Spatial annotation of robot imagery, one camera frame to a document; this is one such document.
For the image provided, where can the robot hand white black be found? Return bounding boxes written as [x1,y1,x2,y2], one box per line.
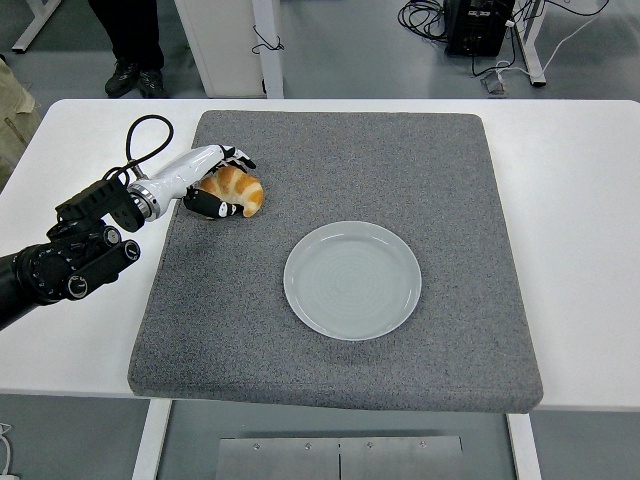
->
[149,143,257,221]

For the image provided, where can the golden croissant bread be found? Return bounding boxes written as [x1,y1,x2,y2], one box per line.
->
[198,165,265,219]

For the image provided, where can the pale grey round plate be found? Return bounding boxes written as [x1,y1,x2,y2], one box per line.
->
[283,220,423,342]

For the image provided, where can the white cabinet panel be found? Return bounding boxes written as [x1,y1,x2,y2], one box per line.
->
[174,0,266,99]

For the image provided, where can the white desk leg column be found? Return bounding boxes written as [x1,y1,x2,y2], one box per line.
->
[251,0,285,100]

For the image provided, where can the person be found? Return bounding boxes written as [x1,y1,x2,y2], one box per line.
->
[0,53,42,176]
[87,0,169,99]

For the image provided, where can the grey felt mat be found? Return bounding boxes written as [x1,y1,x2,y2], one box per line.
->
[127,110,545,415]

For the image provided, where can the white desk foot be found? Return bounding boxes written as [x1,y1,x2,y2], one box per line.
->
[10,0,64,55]

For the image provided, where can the white table leg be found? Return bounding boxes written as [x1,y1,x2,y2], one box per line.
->
[505,412,544,480]
[130,398,174,480]

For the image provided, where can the black computer tower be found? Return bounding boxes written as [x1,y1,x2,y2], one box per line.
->
[443,0,516,57]

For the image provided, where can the small grey floor adapter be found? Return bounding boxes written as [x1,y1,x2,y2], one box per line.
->
[480,69,510,95]

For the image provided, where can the white desk leg with foot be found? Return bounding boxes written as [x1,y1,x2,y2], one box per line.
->
[514,0,549,87]

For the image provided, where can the thin black hanging cable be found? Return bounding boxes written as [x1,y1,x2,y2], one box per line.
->
[251,24,285,54]

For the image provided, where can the black cable bundle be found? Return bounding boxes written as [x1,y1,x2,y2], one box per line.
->
[397,0,451,44]

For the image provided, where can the long white floor cable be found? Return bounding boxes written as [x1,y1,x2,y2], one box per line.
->
[494,0,611,81]

